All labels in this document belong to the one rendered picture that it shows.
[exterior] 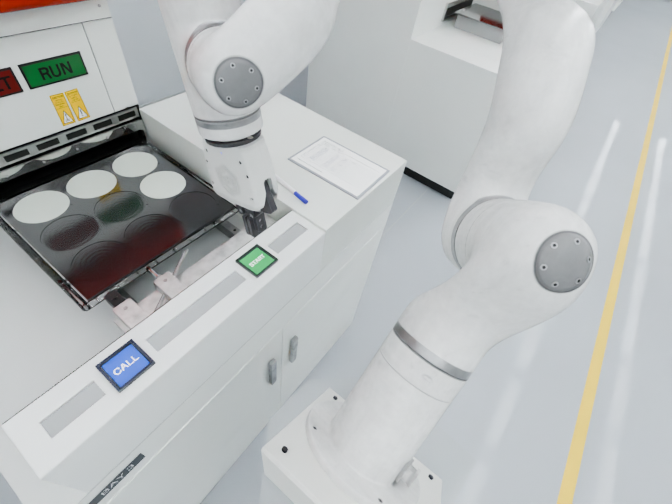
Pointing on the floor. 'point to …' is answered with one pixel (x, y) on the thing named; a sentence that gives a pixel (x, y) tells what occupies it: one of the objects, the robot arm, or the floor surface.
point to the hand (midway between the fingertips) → (255, 222)
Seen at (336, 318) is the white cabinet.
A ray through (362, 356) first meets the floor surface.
